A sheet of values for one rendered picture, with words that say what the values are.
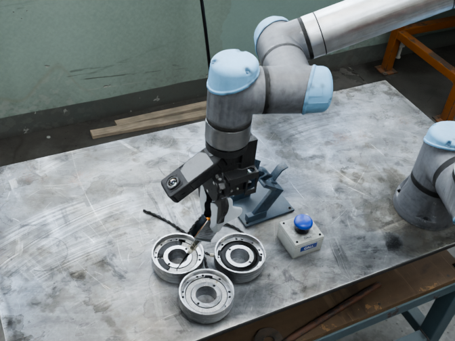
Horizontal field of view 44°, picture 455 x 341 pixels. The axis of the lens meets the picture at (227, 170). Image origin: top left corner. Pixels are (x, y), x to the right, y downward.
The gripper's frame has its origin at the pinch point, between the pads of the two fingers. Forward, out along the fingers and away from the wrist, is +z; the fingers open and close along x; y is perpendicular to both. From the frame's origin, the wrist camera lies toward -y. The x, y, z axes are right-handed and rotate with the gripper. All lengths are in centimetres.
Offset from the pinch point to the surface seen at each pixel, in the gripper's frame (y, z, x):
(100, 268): -19.3, 13.4, 8.7
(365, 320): 39, 40, -13
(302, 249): 19.5, 10.8, -6.0
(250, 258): 8.1, 10.4, -3.7
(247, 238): 10.1, 10.2, 1.0
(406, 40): 189, 67, 128
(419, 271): 61, 38, -8
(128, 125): 34, 91, 144
